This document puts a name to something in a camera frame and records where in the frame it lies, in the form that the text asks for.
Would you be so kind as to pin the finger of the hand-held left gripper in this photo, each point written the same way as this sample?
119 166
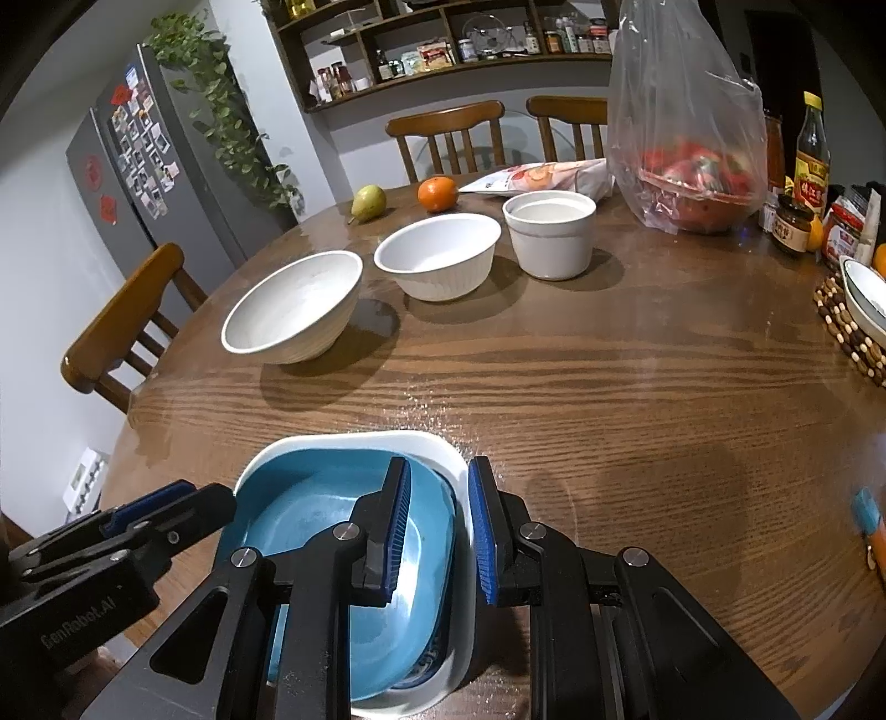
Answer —
187 519
149 504

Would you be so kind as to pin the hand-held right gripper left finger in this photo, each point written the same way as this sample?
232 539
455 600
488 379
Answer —
396 533

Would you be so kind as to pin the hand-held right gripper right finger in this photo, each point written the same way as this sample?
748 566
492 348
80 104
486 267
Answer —
483 533

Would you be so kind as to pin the blue plate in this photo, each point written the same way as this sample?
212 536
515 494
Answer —
311 512

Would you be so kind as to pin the large patterned square plate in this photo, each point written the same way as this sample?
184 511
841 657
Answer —
457 623

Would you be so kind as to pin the large white bowl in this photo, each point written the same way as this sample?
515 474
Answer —
297 304

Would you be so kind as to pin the medium white ribbed bowl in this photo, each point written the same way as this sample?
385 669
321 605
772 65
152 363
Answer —
439 253

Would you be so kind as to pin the white straight-sided cup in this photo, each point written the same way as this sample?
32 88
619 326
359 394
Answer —
550 235

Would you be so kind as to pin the wooden chair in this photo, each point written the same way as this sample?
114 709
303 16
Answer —
567 121
118 325
450 131

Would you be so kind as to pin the square red fridge sticker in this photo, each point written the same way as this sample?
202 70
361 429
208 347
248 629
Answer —
109 208

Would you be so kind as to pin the grey refrigerator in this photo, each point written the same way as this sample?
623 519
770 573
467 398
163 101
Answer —
201 180

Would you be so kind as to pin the green pear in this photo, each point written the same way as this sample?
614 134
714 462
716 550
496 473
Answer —
367 202

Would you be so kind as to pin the round red fridge sticker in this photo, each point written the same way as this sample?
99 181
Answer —
93 172

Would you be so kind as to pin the cluster of fridge photos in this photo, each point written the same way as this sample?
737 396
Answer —
145 145

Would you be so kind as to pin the white snack packet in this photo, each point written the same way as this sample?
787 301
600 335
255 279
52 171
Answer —
547 176

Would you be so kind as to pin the blue and orange brush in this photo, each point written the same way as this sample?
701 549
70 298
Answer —
873 526

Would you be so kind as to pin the hanging green vine plant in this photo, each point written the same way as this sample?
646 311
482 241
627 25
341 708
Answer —
228 118

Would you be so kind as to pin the wooden bead trivet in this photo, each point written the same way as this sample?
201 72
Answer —
841 325

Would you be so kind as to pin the dark sauce jar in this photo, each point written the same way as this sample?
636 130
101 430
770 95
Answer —
792 225

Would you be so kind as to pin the clear plastic bag red contents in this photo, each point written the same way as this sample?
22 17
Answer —
685 138

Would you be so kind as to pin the white bowl dark rim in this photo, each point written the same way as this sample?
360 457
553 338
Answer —
869 298

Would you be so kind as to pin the group of red spice jars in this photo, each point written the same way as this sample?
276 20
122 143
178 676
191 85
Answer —
332 83

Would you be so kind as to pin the red label jar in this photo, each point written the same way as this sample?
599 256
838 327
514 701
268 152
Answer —
844 235

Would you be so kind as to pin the red sauce bottle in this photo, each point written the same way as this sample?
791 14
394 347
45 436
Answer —
775 159

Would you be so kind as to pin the yellow food packets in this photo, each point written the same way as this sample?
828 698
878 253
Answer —
429 57

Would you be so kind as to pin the small orange fruit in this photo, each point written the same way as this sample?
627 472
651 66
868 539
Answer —
880 259

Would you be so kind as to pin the yellow-capped oil bottle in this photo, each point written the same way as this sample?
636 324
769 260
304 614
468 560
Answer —
812 166

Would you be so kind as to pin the glass pot lid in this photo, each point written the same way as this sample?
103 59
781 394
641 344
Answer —
488 36

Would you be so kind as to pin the row of small bottles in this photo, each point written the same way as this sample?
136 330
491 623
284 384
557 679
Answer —
567 38

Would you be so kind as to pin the wooden wall shelf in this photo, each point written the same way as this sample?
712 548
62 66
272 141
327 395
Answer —
415 83

